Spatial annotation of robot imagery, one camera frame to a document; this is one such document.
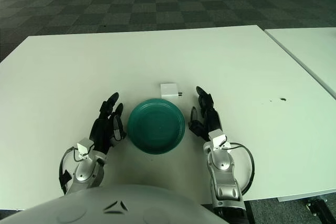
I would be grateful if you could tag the white neighbouring table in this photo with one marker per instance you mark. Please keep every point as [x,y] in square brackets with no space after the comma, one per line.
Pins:
[315,48]

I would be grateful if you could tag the white square charger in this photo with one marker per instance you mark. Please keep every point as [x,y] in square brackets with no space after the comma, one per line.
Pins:
[169,90]

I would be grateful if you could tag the grey robot torso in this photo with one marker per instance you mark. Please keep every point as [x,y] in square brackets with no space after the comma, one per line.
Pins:
[105,208]

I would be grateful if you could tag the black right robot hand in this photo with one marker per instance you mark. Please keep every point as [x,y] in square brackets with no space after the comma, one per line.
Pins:
[214,120]

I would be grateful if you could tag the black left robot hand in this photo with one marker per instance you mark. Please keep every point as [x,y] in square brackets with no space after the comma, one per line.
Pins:
[103,129]

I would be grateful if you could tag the black table caster foot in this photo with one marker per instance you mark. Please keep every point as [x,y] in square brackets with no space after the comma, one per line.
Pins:
[316,204]

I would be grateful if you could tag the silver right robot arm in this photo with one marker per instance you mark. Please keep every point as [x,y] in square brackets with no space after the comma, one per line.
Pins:
[223,171]

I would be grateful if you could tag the green round plate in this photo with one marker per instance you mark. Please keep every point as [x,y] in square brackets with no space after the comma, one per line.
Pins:
[157,127]

